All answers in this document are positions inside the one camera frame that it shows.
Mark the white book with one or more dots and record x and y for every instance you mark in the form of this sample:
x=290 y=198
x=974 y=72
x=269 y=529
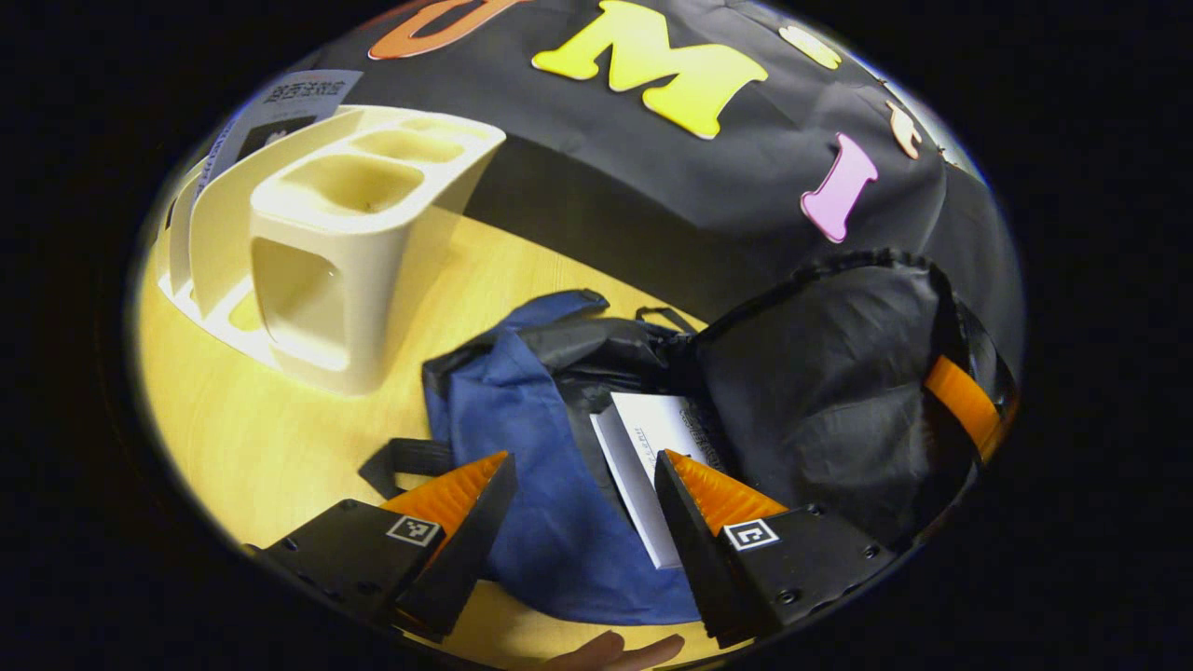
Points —
x=652 y=429

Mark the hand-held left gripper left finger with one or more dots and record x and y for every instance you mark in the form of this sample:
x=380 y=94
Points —
x=466 y=550

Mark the black backdrop cloth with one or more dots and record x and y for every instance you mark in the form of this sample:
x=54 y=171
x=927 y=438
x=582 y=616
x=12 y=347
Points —
x=652 y=186

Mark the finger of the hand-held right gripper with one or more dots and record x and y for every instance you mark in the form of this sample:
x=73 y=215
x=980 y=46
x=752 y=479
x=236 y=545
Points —
x=965 y=401

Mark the pale blue book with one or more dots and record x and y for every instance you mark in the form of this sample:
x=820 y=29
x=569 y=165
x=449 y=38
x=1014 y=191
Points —
x=294 y=98

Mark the cream plastic bookshelf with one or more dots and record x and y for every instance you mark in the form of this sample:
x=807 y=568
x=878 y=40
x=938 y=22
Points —
x=345 y=270

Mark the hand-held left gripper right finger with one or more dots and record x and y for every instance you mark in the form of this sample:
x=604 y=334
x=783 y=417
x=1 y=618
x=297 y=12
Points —
x=694 y=550

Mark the blue schoolbag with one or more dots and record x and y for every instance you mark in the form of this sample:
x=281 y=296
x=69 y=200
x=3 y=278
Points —
x=531 y=447

